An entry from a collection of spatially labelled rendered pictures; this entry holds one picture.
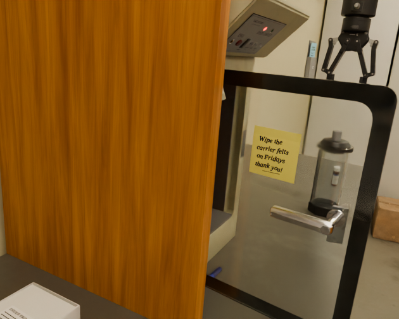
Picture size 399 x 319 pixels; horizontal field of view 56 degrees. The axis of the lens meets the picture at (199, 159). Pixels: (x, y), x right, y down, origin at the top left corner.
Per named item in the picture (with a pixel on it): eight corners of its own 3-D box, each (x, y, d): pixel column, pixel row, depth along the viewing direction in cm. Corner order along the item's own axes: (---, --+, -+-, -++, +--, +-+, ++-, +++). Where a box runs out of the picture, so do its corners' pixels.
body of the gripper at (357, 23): (339, 15, 106) (334, 50, 108) (372, 16, 102) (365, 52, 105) (343, 18, 112) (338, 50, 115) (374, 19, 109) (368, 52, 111)
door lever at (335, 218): (281, 209, 59) (284, 193, 58) (344, 228, 54) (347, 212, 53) (266, 220, 55) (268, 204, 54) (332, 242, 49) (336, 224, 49)
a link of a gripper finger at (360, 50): (354, 40, 110) (360, 38, 110) (364, 78, 111) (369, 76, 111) (353, 40, 107) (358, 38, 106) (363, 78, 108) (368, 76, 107)
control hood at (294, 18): (188, 52, 62) (192, -13, 60) (256, 57, 90) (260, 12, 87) (254, 58, 57) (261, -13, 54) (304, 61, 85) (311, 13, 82)
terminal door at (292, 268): (185, 274, 74) (200, 66, 63) (343, 350, 58) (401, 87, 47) (183, 276, 74) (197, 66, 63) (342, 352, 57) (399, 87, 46)
